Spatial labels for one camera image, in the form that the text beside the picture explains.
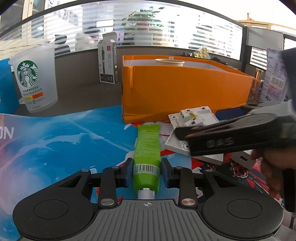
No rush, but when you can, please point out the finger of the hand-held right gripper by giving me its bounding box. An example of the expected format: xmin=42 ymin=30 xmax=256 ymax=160
xmin=174 ymin=113 xmax=249 ymax=142

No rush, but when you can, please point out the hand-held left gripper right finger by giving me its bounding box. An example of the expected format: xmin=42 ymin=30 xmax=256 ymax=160
xmin=161 ymin=158 xmax=240 ymax=208

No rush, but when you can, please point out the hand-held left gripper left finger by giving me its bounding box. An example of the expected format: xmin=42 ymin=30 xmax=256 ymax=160
xmin=57 ymin=158 xmax=134 ymax=208

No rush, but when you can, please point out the white wall socket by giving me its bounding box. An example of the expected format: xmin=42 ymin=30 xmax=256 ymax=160
xmin=168 ymin=106 xmax=220 ymax=129

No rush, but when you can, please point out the green tube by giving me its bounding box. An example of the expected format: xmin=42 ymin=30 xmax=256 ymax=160
xmin=132 ymin=124 xmax=162 ymax=200

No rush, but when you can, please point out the orange cardboard box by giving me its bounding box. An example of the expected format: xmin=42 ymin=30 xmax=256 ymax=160
xmin=121 ymin=55 xmax=256 ymax=124

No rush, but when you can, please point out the beige paper cup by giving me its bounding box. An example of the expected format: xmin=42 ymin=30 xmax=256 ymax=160
xmin=154 ymin=58 xmax=185 ymax=67

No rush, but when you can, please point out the person's right hand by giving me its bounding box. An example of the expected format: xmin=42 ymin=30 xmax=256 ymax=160
xmin=251 ymin=147 xmax=287 ymax=200

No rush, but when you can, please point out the white socket cover plate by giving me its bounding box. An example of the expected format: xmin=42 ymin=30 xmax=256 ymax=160
xmin=165 ymin=127 xmax=224 ymax=165

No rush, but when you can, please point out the white charger plug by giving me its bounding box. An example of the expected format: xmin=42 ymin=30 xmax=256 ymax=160
xmin=232 ymin=150 xmax=258 ymax=169

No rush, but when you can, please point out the dark blue flat case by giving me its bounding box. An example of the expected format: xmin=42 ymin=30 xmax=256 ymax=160
xmin=215 ymin=107 xmax=249 ymax=121

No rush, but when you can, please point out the gold bottle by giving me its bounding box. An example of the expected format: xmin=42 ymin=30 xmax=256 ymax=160
xmin=254 ymin=69 xmax=264 ymax=93

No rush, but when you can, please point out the blue printed mat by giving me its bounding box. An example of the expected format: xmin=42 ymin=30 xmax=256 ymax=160
xmin=0 ymin=105 xmax=296 ymax=241

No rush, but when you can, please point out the white spout pouch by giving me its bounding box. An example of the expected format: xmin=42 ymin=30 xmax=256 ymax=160
xmin=264 ymin=48 xmax=289 ymax=102

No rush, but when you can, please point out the beige building block plate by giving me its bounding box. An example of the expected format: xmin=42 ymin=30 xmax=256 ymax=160
xmin=193 ymin=47 xmax=210 ymax=59

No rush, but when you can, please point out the grey pen box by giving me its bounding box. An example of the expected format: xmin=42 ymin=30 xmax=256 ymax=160
xmin=97 ymin=32 xmax=121 ymax=84

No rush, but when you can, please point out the green potted plant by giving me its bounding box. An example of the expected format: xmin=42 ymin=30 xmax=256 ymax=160
xmin=121 ymin=10 xmax=163 ymax=32

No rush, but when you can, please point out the frosted cup with green logo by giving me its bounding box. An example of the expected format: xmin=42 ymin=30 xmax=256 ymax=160
xmin=9 ymin=44 xmax=59 ymax=113

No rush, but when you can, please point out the blue box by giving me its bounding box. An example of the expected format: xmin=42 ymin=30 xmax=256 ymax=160
xmin=0 ymin=58 xmax=19 ymax=114

